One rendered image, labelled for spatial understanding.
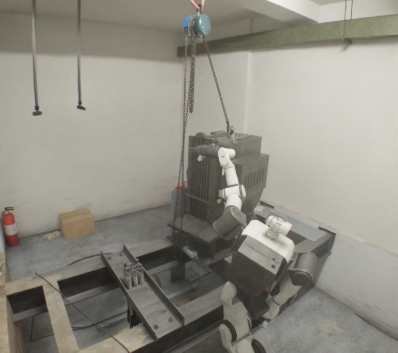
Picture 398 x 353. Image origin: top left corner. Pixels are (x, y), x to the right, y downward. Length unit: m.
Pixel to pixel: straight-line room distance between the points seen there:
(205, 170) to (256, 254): 1.07
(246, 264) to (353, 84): 1.96
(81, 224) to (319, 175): 3.03
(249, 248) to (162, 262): 1.40
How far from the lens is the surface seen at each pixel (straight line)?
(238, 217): 1.37
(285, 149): 3.08
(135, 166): 4.26
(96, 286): 2.40
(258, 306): 1.61
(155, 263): 2.53
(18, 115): 3.76
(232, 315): 1.80
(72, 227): 3.88
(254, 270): 1.29
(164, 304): 1.86
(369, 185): 2.72
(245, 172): 1.93
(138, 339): 1.70
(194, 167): 2.23
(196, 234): 2.12
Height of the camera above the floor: 1.98
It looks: 14 degrees down
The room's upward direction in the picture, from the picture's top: 2 degrees clockwise
